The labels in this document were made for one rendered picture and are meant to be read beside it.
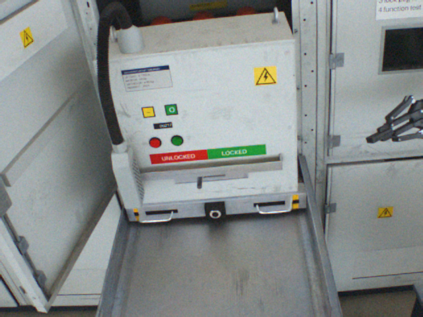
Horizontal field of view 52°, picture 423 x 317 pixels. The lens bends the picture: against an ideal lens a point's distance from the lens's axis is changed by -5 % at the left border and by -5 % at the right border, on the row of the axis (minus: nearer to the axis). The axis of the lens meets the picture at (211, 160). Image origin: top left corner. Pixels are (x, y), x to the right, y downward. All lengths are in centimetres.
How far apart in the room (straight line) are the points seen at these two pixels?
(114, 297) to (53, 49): 69
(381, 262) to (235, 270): 97
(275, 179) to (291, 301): 35
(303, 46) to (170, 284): 80
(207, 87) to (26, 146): 48
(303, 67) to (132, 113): 56
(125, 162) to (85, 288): 114
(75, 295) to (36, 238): 102
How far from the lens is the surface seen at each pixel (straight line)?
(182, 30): 124
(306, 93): 148
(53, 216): 132
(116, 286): 127
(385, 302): 225
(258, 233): 133
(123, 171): 116
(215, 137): 121
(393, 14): 142
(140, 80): 114
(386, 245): 199
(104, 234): 188
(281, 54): 110
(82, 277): 214
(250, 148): 123
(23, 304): 247
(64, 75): 135
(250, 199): 133
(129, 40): 113
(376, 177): 172
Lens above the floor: 180
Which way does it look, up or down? 36 degrees down
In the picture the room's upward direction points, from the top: 8 degrees counter-clockwise
